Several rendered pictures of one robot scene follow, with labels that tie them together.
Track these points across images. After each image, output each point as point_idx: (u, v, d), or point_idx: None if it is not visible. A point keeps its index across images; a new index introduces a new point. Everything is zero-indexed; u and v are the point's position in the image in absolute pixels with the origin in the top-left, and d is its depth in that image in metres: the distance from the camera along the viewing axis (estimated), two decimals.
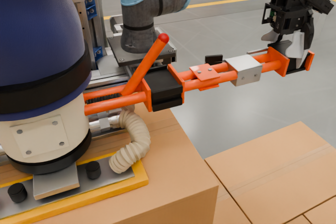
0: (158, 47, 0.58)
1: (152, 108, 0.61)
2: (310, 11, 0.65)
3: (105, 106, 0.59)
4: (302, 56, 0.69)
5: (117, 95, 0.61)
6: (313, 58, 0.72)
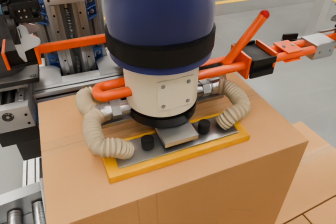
0: (261, 21, 0.68)
1: (250, 75, 0.71)
2: None
3: (214, 72, 0.69)
4: None
5: (220, 64, 0.71)
6: None
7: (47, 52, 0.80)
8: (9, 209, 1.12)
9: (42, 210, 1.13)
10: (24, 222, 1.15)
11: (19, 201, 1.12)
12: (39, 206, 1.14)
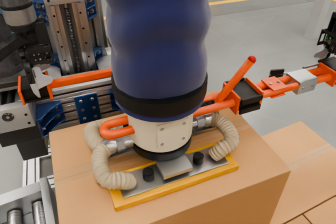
0: (248, 66, 0.77)
1: (239, 112, 0.80)
2: None
3: (207, 110, 0.78)
4: None
5: (213, 102, 0.80)
6: None
7: (58, 87, 0.88)
8: (9, 209, 1.12)
9: (42, 210, 1.13)
10: (24, 222, 1.15)
11: (19, 201, 1.12)
12: (39, 206, 1.14)
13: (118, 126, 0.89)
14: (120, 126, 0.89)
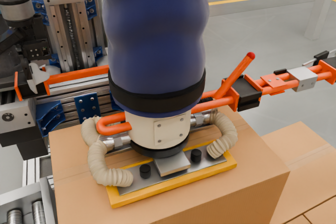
0: (247, 62, 0.76)
1: (238, 109, 0.80)
2: None
3: (205, 107, 0.77)
4: None
5: (211, 99, 0.79)
6: None
7: (55, 83, 0.88)
8: (9, 209, 1.12)
9: (42, 210, 1.13)
10: (24, 222, 1.15)
11: (19, 201, 1.12)
12: (39, 206, 1.14)
13: (115, 123, 0.88)
14: (117, 123, 0.88)
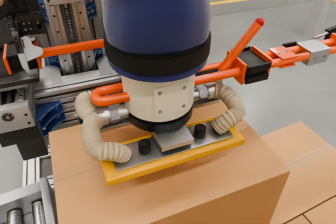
0: (256, 29, 0.69)
1: (245, 81, 0.73)
2: None
3: (210, 78, 0.70)
4: None
5: (216, 70, 0.73)
6: None
7: (48, 56, 0.81)
8: (9, 209, 1.12)
9: (42, 210, 1.13)
10: (24, 222, 1.15)
11: (19, 201, 1.12)
12: (39, 206, 1.14)
13: None
14: None
